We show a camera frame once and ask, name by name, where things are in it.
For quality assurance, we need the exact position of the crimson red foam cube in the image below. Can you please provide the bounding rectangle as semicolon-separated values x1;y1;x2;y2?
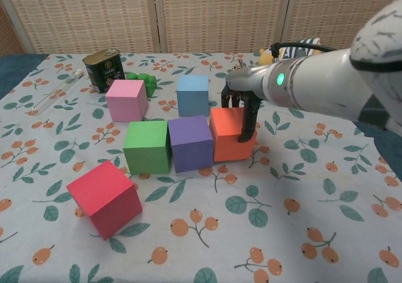
66;160;143;241

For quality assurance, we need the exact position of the green foam cube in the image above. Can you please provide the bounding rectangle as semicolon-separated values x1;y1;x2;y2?
122;120;173;175

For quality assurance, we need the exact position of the light blue foam cube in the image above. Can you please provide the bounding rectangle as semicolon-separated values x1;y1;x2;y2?
176;74;210;118

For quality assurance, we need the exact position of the clear glass test tube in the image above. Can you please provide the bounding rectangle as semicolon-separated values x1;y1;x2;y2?
33;69;84;116

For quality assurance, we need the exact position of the green toy building brick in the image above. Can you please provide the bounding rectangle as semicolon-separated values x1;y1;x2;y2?
126;72;158;98

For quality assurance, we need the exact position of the floral fruit print tablecloth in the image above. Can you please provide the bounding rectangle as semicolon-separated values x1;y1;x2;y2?
0;52;402;283

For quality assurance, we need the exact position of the yellow plush toy striped shirt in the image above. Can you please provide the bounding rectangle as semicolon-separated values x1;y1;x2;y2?
258;37;322;65

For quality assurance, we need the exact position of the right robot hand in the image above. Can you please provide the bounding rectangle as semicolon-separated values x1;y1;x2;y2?
219;64;268;144

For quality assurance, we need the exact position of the dark green tin can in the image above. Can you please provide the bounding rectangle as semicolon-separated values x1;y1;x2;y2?
82;48;124;94

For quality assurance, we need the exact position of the striped twine rope bundle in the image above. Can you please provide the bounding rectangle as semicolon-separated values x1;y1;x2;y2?
230;59;252;73

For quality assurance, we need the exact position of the woven folding screen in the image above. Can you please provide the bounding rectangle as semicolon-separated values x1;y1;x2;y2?
0;0;402;56

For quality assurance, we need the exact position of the pink foam cube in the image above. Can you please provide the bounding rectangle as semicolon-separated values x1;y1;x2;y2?
105;79;149;123

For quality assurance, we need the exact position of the purple foam cube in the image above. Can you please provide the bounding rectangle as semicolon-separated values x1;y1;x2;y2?
168;114;215;174

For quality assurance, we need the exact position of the orange foam cube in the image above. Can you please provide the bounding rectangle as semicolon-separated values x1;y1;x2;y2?
209;106;258;163

